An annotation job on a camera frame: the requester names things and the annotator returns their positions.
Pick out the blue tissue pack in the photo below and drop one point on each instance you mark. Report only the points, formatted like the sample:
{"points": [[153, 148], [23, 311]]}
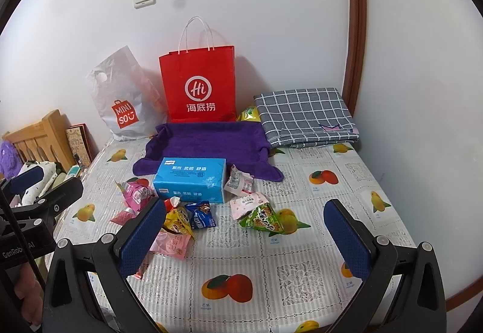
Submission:
{"points": [[191, 179]]}

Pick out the person's left hand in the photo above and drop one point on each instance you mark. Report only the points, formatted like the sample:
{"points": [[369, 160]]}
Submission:
{"points": [[29, 291]]}

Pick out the blue cookie packet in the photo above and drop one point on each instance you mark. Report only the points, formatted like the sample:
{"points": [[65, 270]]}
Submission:
{"points": [[200, 216]]}

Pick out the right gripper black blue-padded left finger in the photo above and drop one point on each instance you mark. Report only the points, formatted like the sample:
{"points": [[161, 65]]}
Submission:
{"points": [[70, 304]]}

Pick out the red Haidilao paper bag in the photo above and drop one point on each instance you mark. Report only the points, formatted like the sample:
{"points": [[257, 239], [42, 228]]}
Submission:
{"points": [[199, 83]]}

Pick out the white red snack packet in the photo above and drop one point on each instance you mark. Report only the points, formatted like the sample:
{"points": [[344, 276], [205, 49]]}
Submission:
{"points": [[239, 183]]}

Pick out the magenta snack packet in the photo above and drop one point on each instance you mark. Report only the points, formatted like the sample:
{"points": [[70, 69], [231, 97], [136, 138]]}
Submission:
{"points": [[136, 193]]}

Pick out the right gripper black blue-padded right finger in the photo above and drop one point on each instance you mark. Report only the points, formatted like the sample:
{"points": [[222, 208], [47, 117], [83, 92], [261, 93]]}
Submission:
{"points": [[418, 304]]}

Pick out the brown door frame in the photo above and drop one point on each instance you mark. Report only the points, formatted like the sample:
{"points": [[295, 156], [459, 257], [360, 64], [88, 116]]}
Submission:
{"points": [[357, 33]]}

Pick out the pink white snack packet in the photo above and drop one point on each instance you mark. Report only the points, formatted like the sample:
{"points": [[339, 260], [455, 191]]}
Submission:
{"points": [[241, 206]]}

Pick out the patterned book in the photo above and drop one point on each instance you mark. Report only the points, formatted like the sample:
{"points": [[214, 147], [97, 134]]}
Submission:
{"points": [[77, 138]]}

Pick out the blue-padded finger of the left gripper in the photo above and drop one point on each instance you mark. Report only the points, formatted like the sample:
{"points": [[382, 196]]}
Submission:
{"points": [[22, 182]]}

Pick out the green snack packet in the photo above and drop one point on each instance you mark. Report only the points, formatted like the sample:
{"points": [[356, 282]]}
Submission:
{"points": [[263, 218]]}

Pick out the purple towel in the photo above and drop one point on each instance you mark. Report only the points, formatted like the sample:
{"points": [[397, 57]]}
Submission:
{"points": [[241, 143]]}

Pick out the yellow snack packet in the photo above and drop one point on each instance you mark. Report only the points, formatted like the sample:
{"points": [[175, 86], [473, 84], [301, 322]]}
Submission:
{"points": [[177, 222]]}

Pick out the fruit print tablecloth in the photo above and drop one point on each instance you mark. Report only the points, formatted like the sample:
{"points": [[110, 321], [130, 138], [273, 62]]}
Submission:
{"points": [[234, 279]]}

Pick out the light pink snack packet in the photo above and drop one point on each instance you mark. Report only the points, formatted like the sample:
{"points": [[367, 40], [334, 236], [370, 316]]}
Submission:
{"points": [[171, 245]]}

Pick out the grey plaid folded cloth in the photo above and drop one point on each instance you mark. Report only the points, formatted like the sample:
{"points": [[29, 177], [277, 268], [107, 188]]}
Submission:
{"points": [[299, 118]]}

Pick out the yellow snack bag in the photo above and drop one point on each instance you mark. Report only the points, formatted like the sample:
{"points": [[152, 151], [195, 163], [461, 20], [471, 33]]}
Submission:
{"points": [[249, 114]]}

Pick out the white Miniso plastic bag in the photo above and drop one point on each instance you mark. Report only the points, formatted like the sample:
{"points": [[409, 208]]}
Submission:
{"points": [[126, 100]]}

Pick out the purple plush toy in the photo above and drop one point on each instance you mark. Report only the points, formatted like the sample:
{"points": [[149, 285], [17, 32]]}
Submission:
{"points": [[10, 161]]}

